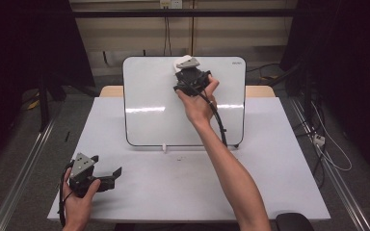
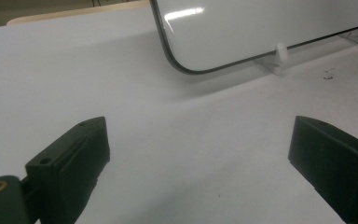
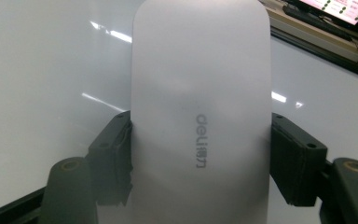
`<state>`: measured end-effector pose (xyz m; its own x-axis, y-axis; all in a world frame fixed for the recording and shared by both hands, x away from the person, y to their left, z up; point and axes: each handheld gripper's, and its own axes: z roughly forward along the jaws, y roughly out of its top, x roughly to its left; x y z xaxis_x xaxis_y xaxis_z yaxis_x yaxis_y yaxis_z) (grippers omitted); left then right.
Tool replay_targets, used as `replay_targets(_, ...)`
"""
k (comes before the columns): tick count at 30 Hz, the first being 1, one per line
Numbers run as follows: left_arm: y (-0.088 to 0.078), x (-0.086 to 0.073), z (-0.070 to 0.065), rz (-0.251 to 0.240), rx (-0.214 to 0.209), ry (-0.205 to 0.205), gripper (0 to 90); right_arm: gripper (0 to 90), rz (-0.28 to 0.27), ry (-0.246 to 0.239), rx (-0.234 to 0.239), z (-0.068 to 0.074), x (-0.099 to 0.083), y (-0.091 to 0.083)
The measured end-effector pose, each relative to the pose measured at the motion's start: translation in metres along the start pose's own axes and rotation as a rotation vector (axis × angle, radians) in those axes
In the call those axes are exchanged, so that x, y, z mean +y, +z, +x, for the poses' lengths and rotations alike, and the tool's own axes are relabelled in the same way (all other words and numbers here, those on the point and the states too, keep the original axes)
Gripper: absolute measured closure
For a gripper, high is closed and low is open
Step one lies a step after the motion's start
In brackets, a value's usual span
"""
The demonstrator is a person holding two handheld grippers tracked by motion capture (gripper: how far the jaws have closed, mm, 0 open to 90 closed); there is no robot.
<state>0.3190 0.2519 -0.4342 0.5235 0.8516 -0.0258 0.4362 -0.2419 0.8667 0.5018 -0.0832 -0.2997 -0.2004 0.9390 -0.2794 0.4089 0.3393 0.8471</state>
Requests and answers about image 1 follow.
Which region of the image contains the black wall cable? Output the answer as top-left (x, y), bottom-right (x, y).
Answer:
top-left (163, 8), bottom-right (172, 58)

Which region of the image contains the person's left hand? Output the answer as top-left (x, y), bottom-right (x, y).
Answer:
top-left (62, 176), bottom-right (102, 227)

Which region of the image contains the light wooden table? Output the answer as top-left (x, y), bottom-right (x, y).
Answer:
top-left (99, 85), bottom-right (276, 98)

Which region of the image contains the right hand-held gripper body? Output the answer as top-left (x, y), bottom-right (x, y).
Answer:
top-left (172, 56), bottom-right (212, 97)

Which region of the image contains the person's right hand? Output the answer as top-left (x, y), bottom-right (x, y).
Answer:
top-left (175, 75), bottom-right (222, 128)

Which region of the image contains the white floor cable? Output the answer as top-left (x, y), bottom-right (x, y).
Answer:
top-left (311, 101), bottom-right (354, 171)

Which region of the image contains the aluminium floor rail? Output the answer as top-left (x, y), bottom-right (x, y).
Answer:
top-left (0, 117), bottom-right (58, 231)
top-left (289, 96), bottom-right (370, 231)

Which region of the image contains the dark curtain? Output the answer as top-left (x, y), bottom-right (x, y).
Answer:
top-left (0, 0), bottom-right (95, 174)
top-left (278, 0), bottom-right (370, 176)

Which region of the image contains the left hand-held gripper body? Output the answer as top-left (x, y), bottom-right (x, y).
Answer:
top-left (68, 152), bottom-right (102, 198)

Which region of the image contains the white power strip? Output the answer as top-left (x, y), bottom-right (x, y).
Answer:
top-left (312, 133), bottom-right (327, 147)

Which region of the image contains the black metal stand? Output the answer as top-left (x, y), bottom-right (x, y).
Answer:
top-left (38, 75), bottom-right (52, 133)

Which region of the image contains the white wall socket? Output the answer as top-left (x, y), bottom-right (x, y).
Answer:
top-left (159, 0), bottom-right (184, 10)

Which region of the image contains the thin brown wall cable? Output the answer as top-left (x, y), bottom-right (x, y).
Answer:
top-left (190, 0), bottom-right (195, 57)

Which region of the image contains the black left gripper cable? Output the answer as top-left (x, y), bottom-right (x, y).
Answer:
top-left (58, 161), bottom-right (75, 227)

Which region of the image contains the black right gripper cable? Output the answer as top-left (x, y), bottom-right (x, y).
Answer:
top-left (198, 90), bottom-right (228, 148)

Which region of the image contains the person's dark clothing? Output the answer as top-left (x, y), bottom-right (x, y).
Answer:
top-left (275, 212), bottom-right (315, 231)

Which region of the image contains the black horizontal metal bar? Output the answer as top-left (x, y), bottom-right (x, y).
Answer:
top-left (71, 8), bottom-right (298, 18)

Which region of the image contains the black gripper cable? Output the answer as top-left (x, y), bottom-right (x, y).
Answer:
top-left (198, 90), bottom-right (228, 148)
top-left (58, 161), bottom-right (75, 227)

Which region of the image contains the white magnetic whiteboard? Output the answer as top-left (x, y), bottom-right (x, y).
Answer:
top-left (122, 56), bottom-right (248, 148)

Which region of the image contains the black floor cable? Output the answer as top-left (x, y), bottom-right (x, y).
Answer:
top-left (246, 63), bottom-right (282, 74)

